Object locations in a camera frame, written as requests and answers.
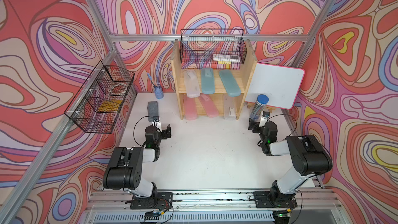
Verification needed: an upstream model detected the blue pen cup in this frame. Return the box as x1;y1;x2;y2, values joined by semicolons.
147;73;164;100

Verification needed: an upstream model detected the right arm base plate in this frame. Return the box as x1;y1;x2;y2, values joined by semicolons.
253;191;297;209

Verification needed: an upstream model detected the black wire basket on shelf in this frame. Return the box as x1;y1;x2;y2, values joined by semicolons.
180;27;247;69

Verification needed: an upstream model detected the grey felt eraser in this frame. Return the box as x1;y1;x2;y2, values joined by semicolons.
147;101;159;122

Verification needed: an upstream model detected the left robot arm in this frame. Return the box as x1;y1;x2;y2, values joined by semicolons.
103;125;172;198

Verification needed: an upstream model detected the white board pink frame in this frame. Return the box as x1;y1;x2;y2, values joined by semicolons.
245;63;305;110

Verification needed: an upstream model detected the pencil tube blue lid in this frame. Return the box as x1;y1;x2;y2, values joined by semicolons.
249;94;269;121

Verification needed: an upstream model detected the yellow item in wall basket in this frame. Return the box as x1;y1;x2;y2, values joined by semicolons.
97;100;122;113

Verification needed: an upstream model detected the wooden two-tier shelf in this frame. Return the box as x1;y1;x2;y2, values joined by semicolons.
170;38;258;121

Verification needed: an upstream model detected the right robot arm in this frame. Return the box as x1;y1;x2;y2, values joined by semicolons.
248;119;333;207

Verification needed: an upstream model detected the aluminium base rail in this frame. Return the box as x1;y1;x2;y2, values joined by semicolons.
79;187;351;224

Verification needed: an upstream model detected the black wire basket on wall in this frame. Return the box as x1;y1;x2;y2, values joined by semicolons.
64;61;135;134

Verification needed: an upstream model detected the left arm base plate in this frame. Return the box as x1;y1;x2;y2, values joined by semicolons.
126;192;173;211

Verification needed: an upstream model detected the box in shelf basket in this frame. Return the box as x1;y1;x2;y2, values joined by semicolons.
213;54;241;64

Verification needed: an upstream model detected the tape roll in basket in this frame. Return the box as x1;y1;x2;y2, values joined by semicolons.
109;83;127;96

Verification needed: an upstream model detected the clear pencil case lower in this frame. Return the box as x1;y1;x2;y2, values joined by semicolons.
223;94;236;120

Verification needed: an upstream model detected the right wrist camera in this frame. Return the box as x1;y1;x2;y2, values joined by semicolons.
262;111;271;119

